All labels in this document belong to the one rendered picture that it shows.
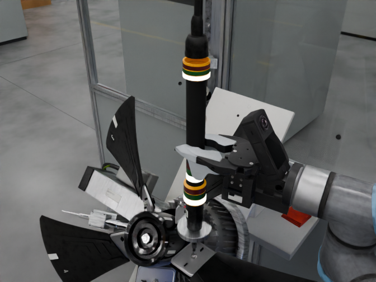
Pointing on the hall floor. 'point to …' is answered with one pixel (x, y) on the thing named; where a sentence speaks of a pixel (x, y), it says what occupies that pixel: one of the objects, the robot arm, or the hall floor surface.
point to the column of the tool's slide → (214, 31)
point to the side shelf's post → (255, 253)
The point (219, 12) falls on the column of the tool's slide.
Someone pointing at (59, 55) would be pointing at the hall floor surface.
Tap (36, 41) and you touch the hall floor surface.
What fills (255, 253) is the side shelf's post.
